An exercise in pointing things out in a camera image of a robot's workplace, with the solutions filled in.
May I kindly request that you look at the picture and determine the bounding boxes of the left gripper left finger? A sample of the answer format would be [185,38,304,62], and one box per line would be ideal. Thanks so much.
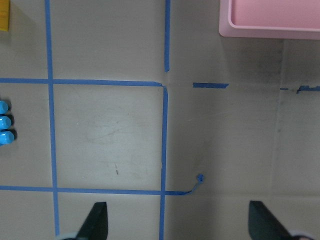
[77,202,109,240]

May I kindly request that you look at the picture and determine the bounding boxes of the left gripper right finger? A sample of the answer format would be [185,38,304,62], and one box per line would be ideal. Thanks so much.
[248,200,292,240]

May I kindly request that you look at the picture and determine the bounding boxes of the blue toy block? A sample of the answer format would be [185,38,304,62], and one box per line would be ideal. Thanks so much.
[0,100,15,147]

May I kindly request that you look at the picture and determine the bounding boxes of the pink plastic box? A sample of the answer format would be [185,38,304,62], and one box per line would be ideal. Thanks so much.
[219,0,320,40]

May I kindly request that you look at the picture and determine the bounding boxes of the yellow toy block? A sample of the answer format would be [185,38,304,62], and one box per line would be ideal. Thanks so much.
[0,0,10,32]

